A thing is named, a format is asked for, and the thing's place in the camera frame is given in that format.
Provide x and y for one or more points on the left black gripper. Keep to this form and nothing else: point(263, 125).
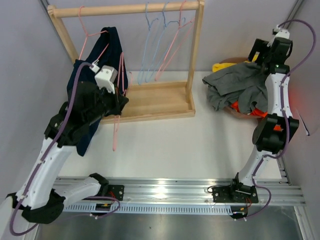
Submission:
point(119, 101)

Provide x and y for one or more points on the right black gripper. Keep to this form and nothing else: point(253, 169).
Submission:
point(259, 46)

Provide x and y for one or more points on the blue hanger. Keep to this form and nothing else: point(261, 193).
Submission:
point(150, 23)
point(157, 43)

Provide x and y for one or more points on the grey shorts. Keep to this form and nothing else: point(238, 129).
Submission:
point(243, 82)

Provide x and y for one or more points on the yellow shorts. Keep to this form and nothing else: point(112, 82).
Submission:
point(227, 63)

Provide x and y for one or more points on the orange shorts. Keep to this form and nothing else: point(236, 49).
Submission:
point(250, 111)

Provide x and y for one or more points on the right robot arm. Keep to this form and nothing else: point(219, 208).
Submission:
point(273, 134)

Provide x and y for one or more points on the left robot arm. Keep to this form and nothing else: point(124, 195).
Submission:
point(39, 202)

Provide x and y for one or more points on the navy blue shorts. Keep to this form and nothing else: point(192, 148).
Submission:
point(107, 50)

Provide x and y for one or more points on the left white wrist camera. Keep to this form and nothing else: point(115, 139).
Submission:
point(105, 77)

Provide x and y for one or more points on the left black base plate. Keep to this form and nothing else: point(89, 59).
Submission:
point(112, 190)

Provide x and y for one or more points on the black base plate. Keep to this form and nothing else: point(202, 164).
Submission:
point(112, 190)
point(222, 195)

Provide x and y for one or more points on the aluminium mounting rail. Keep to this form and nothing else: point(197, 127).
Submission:
point(194, 191)

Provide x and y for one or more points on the slotted grey cable duct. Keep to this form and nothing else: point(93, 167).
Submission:
point(134, 208)

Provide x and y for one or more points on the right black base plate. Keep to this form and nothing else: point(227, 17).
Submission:
point(222, 195)

